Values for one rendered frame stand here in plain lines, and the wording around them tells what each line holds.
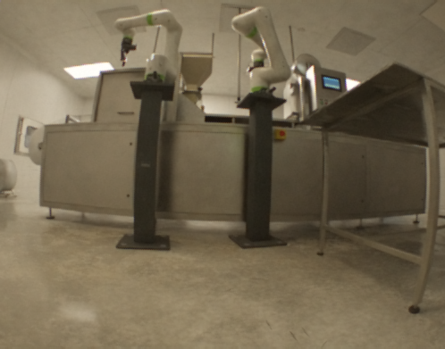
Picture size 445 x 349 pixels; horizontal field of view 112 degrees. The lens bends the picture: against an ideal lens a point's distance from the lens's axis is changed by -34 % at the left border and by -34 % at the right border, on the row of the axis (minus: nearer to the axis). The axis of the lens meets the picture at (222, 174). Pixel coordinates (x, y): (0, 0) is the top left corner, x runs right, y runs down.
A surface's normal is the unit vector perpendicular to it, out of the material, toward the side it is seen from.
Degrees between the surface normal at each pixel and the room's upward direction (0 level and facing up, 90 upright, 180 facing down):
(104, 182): 90
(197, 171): 90
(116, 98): 90
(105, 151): 90
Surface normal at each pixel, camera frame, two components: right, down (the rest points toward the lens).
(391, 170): 0.07, -0.04
